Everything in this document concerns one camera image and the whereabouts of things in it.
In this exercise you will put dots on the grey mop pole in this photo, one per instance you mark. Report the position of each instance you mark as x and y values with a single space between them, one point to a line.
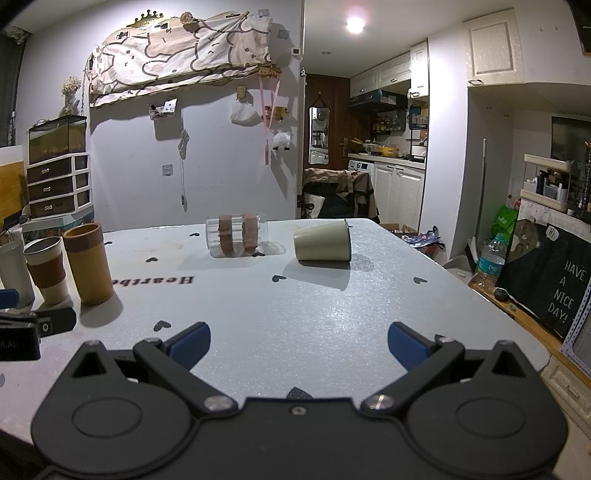
481 194

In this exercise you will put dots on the white washing machine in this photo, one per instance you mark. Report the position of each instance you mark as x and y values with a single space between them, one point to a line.
360 170

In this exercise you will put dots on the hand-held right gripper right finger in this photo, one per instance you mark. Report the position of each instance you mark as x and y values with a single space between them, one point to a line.
407 346

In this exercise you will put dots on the gold crown ornament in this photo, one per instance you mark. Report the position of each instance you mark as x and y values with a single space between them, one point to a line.
148 21

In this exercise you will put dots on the black range hood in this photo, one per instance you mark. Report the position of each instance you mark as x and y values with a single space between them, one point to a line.
378 99

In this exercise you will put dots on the green bag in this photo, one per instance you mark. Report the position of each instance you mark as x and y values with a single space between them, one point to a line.
504 222

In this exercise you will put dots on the glass fish tank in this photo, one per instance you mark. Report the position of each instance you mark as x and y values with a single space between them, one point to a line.
57 141

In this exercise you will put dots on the clear water bottle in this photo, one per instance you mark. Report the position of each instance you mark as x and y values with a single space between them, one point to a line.
490 263

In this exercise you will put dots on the ceiling light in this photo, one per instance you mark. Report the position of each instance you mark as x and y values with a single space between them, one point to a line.
355 24

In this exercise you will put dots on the white plastic bag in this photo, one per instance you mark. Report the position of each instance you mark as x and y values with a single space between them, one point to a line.
243 113

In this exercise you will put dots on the white cup brown sleeve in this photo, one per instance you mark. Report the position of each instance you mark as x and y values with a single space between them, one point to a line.
46 272

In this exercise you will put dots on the white sheep toy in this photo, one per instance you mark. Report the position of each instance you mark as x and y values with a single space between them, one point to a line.
282 141

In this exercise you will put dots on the wooden board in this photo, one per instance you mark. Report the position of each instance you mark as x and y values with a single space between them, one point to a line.
13 189

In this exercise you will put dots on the chair with brown jacket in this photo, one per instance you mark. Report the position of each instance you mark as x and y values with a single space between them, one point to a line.
339 194

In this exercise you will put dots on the black printed cloth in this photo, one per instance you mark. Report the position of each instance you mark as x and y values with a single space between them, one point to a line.
549 277

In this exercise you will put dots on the white storage rack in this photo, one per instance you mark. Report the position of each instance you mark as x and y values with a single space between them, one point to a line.
547 184

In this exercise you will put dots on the tall brown bamboo cup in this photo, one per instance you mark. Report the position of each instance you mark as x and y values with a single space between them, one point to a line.
90 265

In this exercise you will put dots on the white wall cabinet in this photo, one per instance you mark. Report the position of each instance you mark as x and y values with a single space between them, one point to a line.
495 46

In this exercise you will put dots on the printed blanket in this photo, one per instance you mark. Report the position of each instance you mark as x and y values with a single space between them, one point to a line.
180 50

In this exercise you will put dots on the dried flower bunch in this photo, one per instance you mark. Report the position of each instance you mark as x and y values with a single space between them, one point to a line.
70 94

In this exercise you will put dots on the beige cup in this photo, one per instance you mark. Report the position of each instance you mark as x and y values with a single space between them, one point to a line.
323 242

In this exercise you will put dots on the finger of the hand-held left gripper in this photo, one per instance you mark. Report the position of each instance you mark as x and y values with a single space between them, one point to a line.
57 321
8 298

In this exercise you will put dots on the wall mirror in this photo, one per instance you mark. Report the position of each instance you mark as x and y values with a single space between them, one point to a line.
319 136

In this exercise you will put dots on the clear cup with brown bands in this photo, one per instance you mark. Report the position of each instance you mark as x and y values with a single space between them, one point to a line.
235 235

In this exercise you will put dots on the teal box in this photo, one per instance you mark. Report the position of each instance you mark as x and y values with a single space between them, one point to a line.
51 226

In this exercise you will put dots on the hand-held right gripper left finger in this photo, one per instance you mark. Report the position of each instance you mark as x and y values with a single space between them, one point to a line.
190 345

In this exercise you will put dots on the plastic drawer unit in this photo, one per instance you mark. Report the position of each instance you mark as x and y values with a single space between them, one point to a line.
55 184

